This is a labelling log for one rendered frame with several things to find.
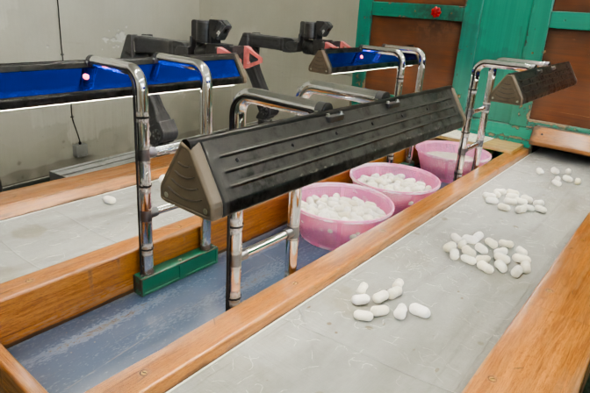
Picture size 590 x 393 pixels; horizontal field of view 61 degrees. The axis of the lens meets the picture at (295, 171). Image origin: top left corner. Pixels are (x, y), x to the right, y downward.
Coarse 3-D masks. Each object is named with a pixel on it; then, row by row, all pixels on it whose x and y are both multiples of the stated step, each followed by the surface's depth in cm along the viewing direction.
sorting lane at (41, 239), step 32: (128, 192) 132; (160, 192) 133; (0, 224) 110; (32, 224) 111; (64, 224) 112; (96, 224) 113; (128, 224) 114; (160, 224) 115; (0, 256) 97; (32, 256) 97; (64, 256) 98
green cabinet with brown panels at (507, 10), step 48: (384, 0) 220; (432, 0) 207; (480, 0) 193; (528, 0) 184; (576, 0) 175; (432, 48) 211; (480, 48) 198; (528, 48) 186; (576, 48) 178; (480, 96) 202; (576, 96) 181
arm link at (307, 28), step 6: (300, 24) 200; (306, 24) 197; (312, 24) 196; (300, 30) 200; (306, 30) 198; (312, 30) 197; (300, 36) 201; (306, 36) 198; (312, 36) 198; (288, 42) 202; (294, 42) 201; (300, 42) 202; (288, 48) 203; (294, 48) 201; (300, 48) 203
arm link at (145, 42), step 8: (128, 40) 165; (136, 40) 165; (144, 40) 164; (152, 40) 162; (160, 40) 160; (168, 40) 158; (176, 40) 157; (184, 40) 159; (128, 48) 166; (136, 48) 166; (144, 48) 165; (152, 48) 163; (160, 48) 161; (168, 48) 158; (120, 56) 169; (128, 56) 167
